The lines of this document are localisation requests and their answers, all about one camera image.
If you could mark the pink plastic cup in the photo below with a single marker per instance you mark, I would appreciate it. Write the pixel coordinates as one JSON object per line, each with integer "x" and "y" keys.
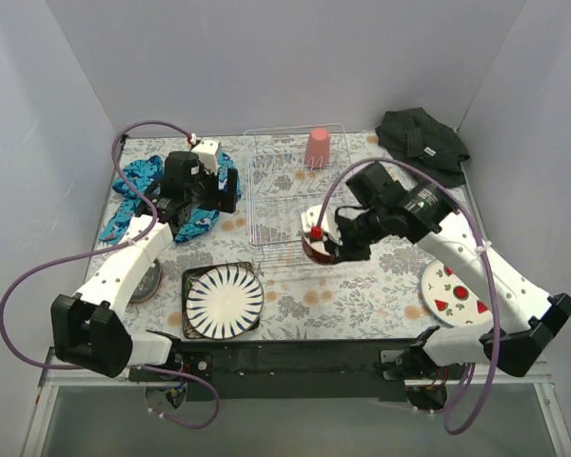
{"x": 317, "y": 149}

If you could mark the blue striped white plate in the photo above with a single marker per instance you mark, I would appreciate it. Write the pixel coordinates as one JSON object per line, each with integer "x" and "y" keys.
{"x": 224, "y": 302}

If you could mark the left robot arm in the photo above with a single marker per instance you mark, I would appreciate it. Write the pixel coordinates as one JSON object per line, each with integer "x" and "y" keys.
{"x": 87, "y": 326}

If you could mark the black round plate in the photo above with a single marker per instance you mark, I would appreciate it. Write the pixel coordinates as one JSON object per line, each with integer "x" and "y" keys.
{"x": 149, "y": 284}

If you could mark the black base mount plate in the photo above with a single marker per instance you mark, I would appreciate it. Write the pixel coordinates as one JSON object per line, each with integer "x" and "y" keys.
{"x": 304, "y": 369}

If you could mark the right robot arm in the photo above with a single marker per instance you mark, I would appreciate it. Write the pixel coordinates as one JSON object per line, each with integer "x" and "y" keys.
{"x": 525, "y": 318}

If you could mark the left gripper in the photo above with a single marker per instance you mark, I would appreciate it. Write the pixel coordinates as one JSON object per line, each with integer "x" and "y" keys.
{"x": 228, "y": 190}

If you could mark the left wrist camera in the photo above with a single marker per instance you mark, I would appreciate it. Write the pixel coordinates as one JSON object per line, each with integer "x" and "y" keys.
{"x": 208, "y": 151}

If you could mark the white wire dish rack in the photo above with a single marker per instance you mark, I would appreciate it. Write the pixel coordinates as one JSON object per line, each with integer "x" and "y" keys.
{"x": 281, "y": 184}

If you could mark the watermelon pattern plate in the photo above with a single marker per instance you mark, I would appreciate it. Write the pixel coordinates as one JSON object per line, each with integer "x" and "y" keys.
{"x": 449, "y": 300}

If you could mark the red bowl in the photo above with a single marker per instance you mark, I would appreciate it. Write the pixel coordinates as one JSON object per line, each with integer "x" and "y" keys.
{"x": 320, "y": 252}

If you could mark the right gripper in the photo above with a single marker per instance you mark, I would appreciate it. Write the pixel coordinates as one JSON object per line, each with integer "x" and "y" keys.
{"x": 350, "y": 238}

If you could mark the dark green shirt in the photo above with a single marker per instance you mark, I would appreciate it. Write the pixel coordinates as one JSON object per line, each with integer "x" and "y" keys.
{"x": 414, "y": 137}

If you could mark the dark square plate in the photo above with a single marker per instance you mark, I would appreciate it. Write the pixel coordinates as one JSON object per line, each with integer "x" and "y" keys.
{"x": 192, "y": 276}

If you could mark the aluminium frame rail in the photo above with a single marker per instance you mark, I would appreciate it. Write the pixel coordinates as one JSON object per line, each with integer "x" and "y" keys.
{"x": 286, "y": 413}

